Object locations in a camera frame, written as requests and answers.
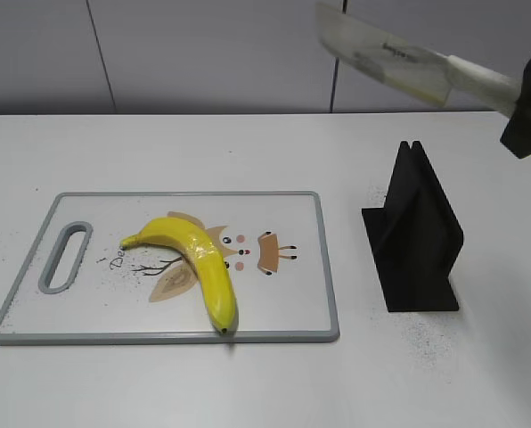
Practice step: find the white-handled kitchen knife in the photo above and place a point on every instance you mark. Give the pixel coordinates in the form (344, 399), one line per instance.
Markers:
(412, 69)

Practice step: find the black knife stand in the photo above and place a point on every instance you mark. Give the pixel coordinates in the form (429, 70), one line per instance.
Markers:
(415, 237)

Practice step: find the yellow plastic banana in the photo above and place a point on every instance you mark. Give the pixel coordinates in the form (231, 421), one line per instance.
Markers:
(208, 263)

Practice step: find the white grey-rimmed cutting board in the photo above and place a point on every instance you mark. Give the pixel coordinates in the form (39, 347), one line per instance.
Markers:
(78, 286)

